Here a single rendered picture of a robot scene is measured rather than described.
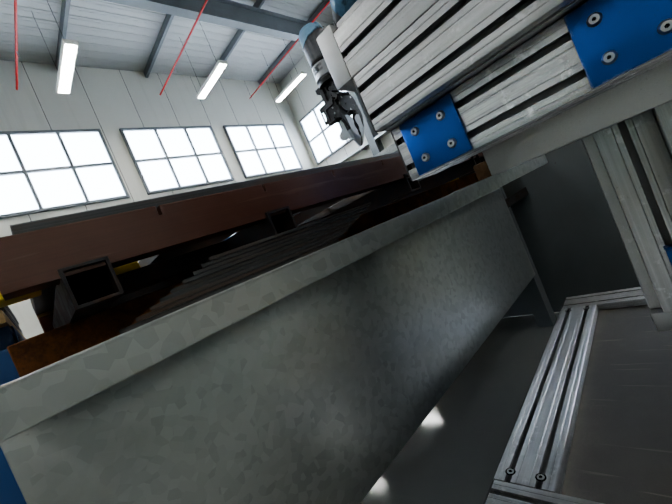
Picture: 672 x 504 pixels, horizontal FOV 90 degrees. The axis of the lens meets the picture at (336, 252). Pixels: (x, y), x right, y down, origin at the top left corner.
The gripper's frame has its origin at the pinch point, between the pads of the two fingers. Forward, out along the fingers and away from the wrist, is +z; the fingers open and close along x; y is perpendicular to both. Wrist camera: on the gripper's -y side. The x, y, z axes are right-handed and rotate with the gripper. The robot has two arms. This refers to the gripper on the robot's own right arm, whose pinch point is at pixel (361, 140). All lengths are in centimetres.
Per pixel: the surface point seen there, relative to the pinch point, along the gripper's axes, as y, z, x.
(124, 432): -14, 34, 77
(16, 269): -9, 13, 79
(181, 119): 852, -482, -402
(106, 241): -10, 13, 70
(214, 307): -30, 25, 69
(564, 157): -27, 29, -81
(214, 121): 856, -474, -505
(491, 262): -14, 48, -17
